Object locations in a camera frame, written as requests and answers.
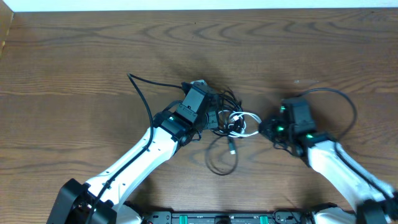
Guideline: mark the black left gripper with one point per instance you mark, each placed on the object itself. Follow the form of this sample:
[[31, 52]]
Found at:
[[214, 107]]

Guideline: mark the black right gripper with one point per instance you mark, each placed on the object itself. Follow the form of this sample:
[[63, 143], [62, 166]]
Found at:
[[264, 127]]

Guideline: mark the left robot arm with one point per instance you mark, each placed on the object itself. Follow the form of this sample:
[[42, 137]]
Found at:
[[101, 199]]

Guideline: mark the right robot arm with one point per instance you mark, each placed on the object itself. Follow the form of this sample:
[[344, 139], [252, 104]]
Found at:
[[294, 130]]

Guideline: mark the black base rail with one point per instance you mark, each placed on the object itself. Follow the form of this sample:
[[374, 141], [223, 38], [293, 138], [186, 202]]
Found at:
[[236, 217]]

